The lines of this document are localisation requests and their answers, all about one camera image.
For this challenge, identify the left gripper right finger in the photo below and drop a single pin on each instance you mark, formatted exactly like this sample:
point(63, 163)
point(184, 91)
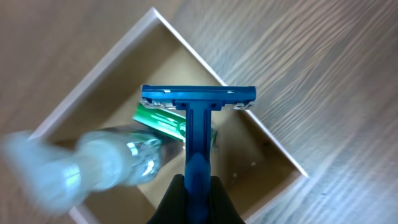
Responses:
point(221, 209)

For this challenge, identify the clear hand wash bottle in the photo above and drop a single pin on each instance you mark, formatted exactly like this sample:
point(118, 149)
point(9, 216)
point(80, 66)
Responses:
point(57, 179)

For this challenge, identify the green Dettol soap bar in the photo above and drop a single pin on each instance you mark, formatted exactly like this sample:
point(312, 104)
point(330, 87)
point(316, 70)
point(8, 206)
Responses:
point(166, 122)

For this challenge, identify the blue disposable razor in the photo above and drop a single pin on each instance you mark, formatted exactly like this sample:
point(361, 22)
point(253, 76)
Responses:
point(198, 102)

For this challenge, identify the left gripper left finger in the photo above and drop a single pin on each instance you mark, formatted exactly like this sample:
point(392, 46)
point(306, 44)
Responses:
point(171, 209)

